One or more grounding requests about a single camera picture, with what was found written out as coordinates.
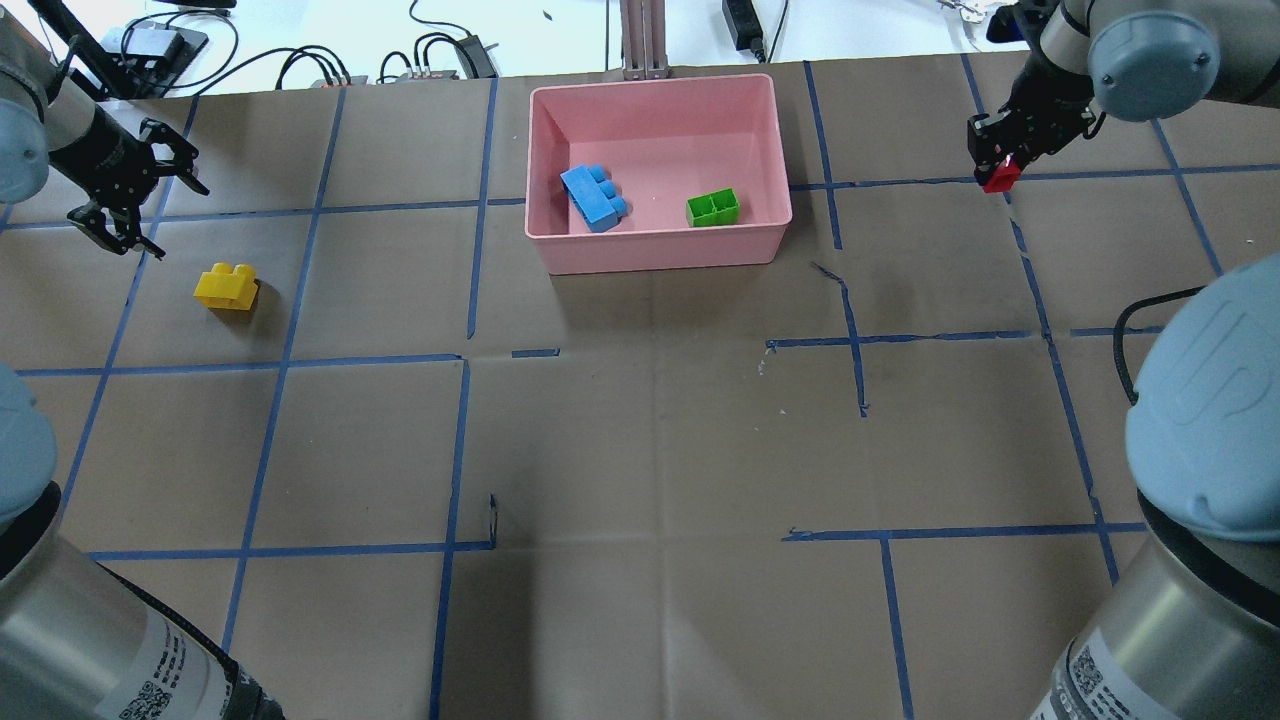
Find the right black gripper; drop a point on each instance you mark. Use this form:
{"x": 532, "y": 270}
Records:
{"x": 1040, "y": 112}

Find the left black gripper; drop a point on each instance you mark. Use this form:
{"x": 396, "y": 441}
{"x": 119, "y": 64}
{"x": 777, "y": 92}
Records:
{"x": 102, "y": 158}

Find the red toy block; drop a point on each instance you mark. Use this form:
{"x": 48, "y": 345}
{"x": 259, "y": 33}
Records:
{"x": 1003, "y": 177}

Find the yellow toy block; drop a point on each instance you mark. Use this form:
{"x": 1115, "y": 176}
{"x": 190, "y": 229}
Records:
{"x": 228, "y": 287}

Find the green toy block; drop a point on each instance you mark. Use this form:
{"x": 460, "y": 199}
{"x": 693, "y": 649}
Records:
{"x": 721, "y": 207}

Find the blue toy block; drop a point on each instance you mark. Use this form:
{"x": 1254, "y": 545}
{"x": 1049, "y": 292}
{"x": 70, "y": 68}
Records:
{"x": 594, "y": 194}

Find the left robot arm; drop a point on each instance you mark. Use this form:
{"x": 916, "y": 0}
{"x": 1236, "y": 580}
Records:
{"x": 80, "y": 641}

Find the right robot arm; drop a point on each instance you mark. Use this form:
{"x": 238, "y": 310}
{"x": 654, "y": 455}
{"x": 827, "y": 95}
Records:
{"x": 1190, "y": 629}

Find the pink plastic box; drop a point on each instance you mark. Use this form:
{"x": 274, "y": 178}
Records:
{"x": 662, "y": 141}

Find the black usb hub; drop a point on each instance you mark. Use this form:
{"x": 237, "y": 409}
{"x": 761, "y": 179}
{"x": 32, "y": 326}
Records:
{"x": 153, "y": 56}

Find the aluminium frame post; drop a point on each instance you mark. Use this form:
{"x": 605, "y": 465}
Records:
{"x": 644, "y": 47}

